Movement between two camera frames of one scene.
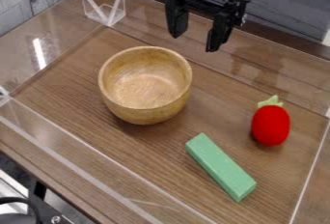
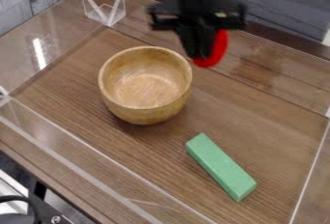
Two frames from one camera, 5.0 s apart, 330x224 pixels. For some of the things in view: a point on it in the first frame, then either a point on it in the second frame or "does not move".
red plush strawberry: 271,123 → 219,50
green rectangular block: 238,184 does not move
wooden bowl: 144,82 does not move
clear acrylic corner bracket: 104,14 does not move
